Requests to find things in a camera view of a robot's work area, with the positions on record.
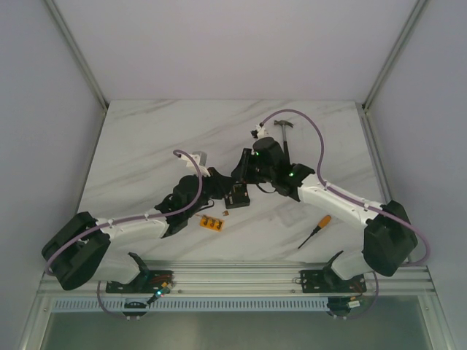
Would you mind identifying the orange terminal block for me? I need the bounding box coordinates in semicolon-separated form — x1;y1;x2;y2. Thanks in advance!
199;215;225;232

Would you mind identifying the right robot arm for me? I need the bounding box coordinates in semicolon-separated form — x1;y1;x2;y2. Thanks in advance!
231;137;418;291

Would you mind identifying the black fuse box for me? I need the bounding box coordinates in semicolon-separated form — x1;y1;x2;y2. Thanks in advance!
224;183;250;210

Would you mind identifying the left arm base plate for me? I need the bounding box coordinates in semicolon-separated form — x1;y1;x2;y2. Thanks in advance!
105;270;174;294

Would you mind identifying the white cable duct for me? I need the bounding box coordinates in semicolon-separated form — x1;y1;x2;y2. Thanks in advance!
50;297;368;313

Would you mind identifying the orange handled screwdriver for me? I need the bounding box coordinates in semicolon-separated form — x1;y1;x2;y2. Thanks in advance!
298;215;332;249

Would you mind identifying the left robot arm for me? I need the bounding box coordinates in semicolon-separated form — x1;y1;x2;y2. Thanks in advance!
41;168;235;293

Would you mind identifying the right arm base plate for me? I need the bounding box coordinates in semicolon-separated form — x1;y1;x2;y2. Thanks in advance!
298;269;367;294

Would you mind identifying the claw hammer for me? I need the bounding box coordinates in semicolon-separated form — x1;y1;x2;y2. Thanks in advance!
274;120;293;164

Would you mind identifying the aluminium rail frame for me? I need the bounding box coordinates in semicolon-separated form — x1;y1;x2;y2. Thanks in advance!
36;260;436;294

